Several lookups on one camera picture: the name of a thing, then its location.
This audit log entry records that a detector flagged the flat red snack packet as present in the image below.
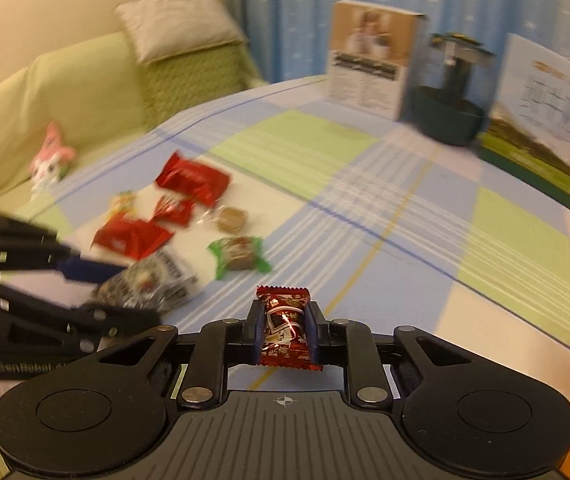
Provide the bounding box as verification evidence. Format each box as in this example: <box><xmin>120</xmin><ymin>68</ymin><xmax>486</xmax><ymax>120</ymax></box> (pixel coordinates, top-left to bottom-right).
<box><xmin>90</xmin><ymin>212</ymin><xmax>175</xmax><ymax>261</ymax></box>

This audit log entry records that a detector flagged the white product box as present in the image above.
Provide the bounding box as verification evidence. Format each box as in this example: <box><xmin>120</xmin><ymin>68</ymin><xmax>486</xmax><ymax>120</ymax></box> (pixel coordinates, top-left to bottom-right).
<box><xmin>326</xmin><ymin>0</ymin><xmax>430</xmax><ymax>122</ymax></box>

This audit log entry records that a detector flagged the blue star curtain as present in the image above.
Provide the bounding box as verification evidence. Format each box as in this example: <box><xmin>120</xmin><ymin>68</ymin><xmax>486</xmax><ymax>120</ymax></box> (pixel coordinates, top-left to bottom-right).
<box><xmin>222</xmin><ymin>0</ymin><xmax>570</xmax><ymax>81</ymax></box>

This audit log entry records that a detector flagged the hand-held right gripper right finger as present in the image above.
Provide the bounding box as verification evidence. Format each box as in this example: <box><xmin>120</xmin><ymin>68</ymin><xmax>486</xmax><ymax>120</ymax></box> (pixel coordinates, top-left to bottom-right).
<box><xmin>307</xmin><ymin>302</ymin><xmax>476</xmax><ymax>408</ymax></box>

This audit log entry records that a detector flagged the white cushion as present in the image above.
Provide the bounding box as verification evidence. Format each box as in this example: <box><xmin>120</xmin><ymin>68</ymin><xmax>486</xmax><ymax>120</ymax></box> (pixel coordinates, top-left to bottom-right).
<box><xmin>115</xmin><ymin>0</ymin><xmax>248</xmax><ymax>66</ymax></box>

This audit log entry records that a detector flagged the green zigzag cushion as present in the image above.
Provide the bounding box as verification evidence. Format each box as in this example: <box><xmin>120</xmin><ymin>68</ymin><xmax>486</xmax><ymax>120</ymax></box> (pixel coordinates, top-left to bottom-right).
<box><xmin>138</xmin><ymin>42</ymin><xmax>256</xmax><ymax>131</ymax></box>

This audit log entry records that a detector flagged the black white snack packet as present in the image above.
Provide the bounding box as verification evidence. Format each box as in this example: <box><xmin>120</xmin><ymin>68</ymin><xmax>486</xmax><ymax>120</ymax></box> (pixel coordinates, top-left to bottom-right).
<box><xmin>91</xmin><ymin>250</ymin><xmax>198</xmax><ymax>311</ymax></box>

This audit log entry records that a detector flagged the light green sofa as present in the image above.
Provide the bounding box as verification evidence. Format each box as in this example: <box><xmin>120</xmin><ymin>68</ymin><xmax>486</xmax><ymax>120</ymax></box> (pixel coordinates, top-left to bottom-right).
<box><xmin>0</xmin><ymin>30</ymin><xmax>268</xmax><ymax>216</ymax></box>

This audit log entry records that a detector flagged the large red snack packet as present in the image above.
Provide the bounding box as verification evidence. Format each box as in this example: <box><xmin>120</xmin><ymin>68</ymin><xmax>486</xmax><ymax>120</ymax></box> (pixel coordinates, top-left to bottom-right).
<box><xmin>155</xmin><ymin>151</ymin><xmax>232</xmax><ymax>207</ymax></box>

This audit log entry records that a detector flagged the clear wrapped brown pastry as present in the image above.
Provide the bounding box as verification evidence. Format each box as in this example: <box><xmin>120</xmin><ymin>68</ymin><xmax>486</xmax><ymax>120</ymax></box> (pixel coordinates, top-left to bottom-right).
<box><xmin>197</xmin><ymin>206</ymin><xmax>250</xmax><ymax>235</ymax></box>

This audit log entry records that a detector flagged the small red cartoon candy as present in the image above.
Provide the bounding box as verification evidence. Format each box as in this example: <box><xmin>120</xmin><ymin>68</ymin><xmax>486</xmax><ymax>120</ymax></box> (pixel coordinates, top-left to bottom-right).
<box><xmin>152</xmin><ymin>195</ymin><xmax>197</xmax><ymax>227</ymax></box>

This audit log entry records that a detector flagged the plaid tablecloth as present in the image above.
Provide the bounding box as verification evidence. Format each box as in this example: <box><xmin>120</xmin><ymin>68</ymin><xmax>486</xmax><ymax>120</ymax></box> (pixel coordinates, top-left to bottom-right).
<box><xmin>0</xmin><ymin>74</ymin><xmax>570</xmax><ymax>480</ymax></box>

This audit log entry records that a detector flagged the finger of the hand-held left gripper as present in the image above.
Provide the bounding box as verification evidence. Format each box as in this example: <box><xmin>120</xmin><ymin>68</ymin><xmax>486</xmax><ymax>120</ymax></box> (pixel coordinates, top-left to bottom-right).
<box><xmin>0</xmin><ymin>206</ymin><xmax>122</xmax><ymax>287</ymax></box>
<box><xmin>0</xmin><ymin>279</ymin><xmax>162</xmax><ymax>357</ymax></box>

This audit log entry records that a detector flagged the dark red snack packet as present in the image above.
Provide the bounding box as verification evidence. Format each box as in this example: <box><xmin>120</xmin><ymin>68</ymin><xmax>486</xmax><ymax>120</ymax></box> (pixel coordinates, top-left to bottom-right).
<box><xmin>256</xmin><ymin>285</ymin><xmax>324</xmax><ymax>372</ymax></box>

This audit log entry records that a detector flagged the white green gift carton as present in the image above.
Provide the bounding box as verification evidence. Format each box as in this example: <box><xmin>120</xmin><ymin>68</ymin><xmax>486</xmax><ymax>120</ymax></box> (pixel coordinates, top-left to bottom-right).
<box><xmin>475</xmin><ymin>33</ymin><xmax>570</xmax><ymax>233</ymax></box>

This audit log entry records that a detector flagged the green wrapped pastry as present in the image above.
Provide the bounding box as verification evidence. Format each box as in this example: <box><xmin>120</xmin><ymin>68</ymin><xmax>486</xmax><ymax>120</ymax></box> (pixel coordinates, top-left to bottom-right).
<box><xmin>208</xmin><ymin>236</ymin><xmax>272</xmax><ymax>280</ymax></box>

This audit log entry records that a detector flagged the yellow green candy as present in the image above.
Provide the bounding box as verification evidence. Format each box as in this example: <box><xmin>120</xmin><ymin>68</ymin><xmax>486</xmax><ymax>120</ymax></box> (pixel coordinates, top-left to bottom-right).
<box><xmin>110</xmin><ymin>190</ymin><xmax>136</xmax><ymax>218</ymax></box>

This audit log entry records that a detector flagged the dark green packaged appliance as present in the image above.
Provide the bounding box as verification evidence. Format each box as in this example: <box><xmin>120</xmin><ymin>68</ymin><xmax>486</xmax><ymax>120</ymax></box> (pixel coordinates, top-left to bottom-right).
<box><xmin>402</xmin><ymin>31</ymin><xmax>498</xmax><ymax>147</ymax></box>

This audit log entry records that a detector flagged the pink plush toy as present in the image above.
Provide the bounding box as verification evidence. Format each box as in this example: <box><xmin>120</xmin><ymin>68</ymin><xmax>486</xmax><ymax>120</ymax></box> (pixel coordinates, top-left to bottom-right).
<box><xmin>29</xmin><ymin>121</ymin><xmax>77</xmax><ymax>192</ymax></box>

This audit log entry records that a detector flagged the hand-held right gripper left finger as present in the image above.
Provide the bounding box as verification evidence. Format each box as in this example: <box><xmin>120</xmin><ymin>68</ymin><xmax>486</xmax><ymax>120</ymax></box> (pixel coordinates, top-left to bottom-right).
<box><xmin>82</xmin><ymin>297</ymin><xmax>266</xmax><ymax>411</ymax></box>

